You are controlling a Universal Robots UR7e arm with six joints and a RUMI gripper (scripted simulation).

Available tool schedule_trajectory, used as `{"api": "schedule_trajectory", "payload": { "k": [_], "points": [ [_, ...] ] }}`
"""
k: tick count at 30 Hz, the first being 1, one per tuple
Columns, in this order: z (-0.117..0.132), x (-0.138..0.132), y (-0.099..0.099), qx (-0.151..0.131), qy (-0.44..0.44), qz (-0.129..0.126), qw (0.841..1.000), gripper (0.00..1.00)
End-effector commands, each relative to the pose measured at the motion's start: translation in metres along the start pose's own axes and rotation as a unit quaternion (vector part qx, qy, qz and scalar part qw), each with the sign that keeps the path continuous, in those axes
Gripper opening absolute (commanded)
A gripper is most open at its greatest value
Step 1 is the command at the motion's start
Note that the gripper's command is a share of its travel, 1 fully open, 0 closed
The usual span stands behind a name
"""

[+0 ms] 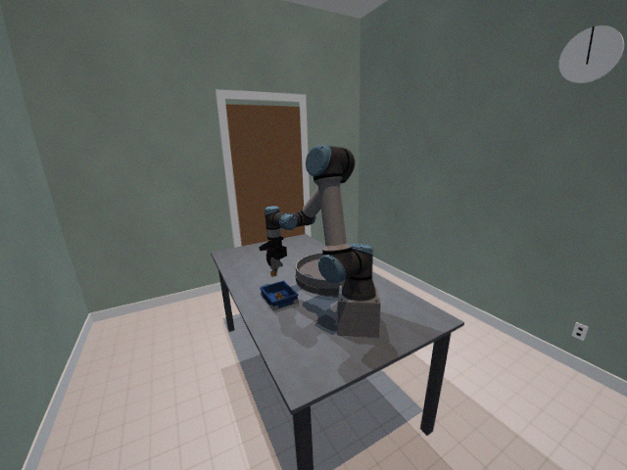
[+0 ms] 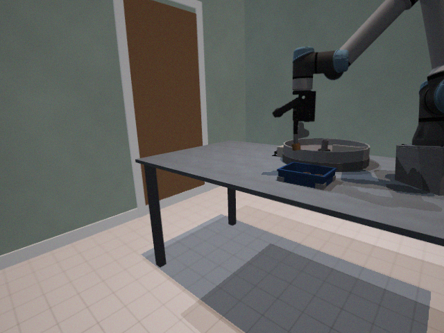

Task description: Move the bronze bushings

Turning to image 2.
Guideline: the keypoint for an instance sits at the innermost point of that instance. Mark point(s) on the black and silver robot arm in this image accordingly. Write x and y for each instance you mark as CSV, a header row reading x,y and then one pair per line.
x,y
430,130

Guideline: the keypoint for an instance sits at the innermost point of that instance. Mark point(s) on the blue open crate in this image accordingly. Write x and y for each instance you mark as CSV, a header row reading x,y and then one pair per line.
x,y
294,173

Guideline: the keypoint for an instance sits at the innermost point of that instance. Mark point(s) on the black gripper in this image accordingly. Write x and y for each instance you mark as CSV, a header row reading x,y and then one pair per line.
x,y
301,113

